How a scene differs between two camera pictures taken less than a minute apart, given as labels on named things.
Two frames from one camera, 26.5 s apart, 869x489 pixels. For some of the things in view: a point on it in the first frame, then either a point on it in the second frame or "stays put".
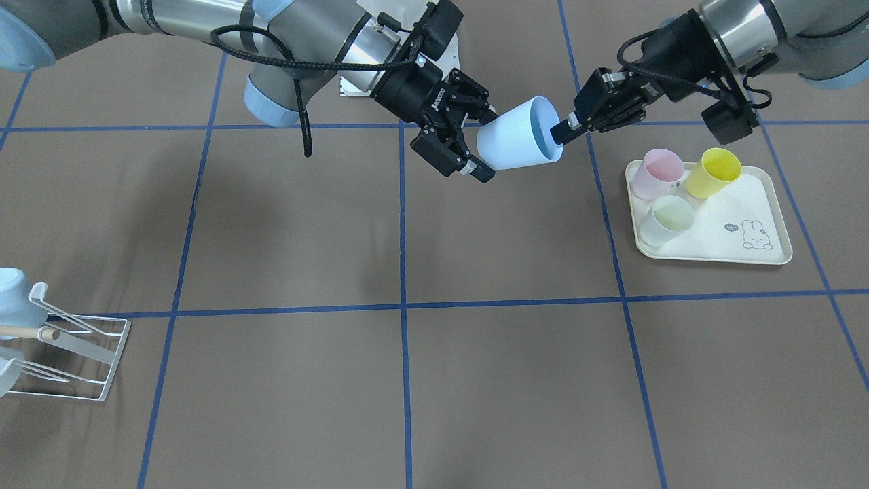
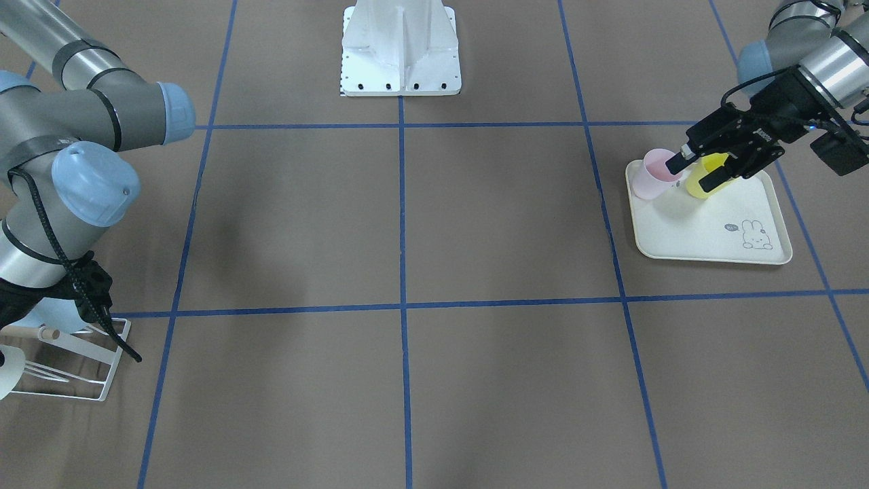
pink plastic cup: x=660 y=170 stays put
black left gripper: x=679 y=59 -> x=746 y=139
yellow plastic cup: x=717 y=168 stays put
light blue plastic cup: x=521 y=136 -> x=57 y=312
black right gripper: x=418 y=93 -> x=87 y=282
